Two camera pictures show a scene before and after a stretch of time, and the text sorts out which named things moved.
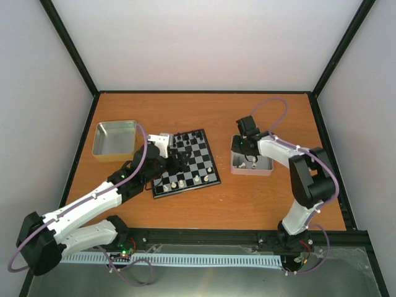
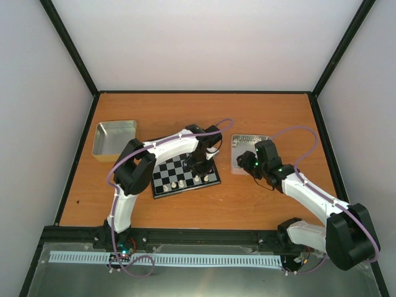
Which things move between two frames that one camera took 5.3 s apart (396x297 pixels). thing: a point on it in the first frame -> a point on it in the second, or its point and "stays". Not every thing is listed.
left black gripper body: [174, 168] -> [197, 162]
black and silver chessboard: [202, 171] stays
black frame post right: [363, 11] stays
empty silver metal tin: [115, 140] stays
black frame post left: [50, 8] stays
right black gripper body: [240, 148] -> [250, 166]
